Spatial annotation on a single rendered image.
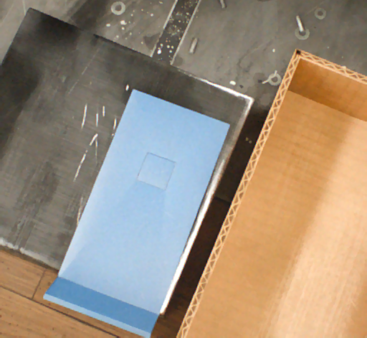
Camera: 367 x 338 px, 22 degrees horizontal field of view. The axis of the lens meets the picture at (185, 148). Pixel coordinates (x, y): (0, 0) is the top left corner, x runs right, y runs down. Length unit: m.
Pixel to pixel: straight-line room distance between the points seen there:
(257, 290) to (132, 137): 0.13
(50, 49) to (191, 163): 0.13
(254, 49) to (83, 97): 0.13
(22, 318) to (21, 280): 0.03
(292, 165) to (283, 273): 0.08
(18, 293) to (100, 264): 0.06
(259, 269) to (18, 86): 0.21
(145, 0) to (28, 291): 0.22
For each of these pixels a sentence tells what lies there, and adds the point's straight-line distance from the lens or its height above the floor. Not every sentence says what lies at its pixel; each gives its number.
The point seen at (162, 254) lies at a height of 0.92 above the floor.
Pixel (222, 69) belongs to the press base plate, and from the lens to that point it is 0.69.
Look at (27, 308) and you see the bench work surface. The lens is 0.66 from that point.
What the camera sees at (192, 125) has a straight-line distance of 0.65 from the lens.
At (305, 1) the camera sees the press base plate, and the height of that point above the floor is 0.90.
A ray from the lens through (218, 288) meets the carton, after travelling 0.65.
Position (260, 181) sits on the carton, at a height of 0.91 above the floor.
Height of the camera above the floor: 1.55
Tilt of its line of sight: 75 degrees down
